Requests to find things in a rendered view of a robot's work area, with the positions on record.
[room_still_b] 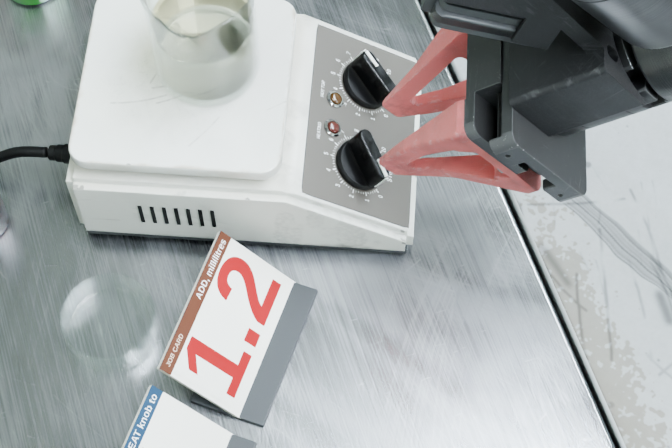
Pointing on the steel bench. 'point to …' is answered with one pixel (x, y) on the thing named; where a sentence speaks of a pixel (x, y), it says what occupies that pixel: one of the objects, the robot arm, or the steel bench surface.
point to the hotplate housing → (237, 190)
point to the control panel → (393, 188)
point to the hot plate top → (235, 122)
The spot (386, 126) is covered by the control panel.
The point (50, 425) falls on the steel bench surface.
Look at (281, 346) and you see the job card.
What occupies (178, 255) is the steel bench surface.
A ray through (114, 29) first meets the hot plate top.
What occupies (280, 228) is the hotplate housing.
